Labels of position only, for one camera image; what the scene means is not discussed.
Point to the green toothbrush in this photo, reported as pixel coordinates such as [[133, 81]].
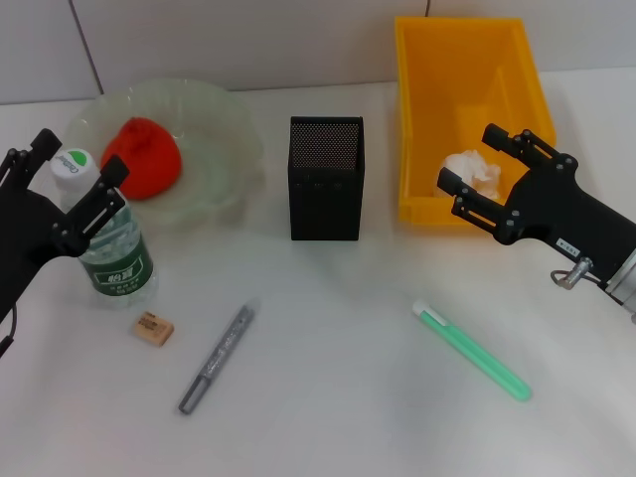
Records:
[[472, 353]]

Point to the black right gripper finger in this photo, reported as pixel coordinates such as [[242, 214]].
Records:
[[449, 181], [497, 134]]

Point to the white paper ball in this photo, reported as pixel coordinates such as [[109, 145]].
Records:
[[477, 169]]

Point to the black mesh pen holder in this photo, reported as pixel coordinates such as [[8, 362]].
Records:
[[325, 179]]

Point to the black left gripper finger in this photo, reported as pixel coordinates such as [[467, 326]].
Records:
[[115, 171], [42, 144]]

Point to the orange fruit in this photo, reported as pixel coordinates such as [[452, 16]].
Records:
[[149, 159]]

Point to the clear green-label water bottle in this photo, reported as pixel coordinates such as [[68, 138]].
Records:
[[119, 278]]

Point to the small beige eraser block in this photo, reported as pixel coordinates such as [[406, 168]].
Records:
[[153, 329]]

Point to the silver grey pen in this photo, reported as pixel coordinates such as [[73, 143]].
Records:
[[218, 358]]

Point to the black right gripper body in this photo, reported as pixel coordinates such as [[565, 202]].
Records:
[[561, 208]]

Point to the yellow plastic bin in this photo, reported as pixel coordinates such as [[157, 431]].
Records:
[[447, 99]]

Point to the pale green glass fruit plate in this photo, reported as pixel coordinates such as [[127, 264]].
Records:
[[213, 159]]

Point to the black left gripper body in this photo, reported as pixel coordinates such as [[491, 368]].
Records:
[[25, 233]]

